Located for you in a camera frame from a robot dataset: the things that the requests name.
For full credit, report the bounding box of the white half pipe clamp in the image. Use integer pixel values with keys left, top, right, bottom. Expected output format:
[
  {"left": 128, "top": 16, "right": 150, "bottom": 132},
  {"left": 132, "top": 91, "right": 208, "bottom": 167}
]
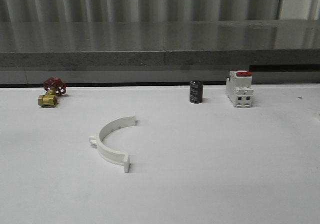
[{"left": 89, "top": 114, "right": 136, "bottom": 173}]

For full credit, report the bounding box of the black cylindrical capacitor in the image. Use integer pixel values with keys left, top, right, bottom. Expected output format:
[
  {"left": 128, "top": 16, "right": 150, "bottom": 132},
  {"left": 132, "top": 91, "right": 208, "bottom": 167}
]
[{"left": 189, "top": 80, "right": 204, "bottom": 104}]

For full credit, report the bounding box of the brass valve red handwheel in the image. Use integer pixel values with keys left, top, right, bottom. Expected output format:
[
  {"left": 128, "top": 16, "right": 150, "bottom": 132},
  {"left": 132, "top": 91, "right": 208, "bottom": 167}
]
[{"left": 37, "top": 77, "right": 66, "bottom": 107}]

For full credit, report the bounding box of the grey stone counter ledge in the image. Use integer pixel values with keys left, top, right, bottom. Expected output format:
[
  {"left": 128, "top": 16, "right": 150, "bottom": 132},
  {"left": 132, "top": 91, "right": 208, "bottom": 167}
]
[{"left": 0, "top": 20, "right": 320, "bottom": 71}]

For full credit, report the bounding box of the white circuit breaker red switch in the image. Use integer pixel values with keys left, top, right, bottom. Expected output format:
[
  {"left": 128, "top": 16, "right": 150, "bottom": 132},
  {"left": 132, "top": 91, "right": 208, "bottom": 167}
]
[{"left": 225, "top": 70, "right": 254, "bottom": 108}]

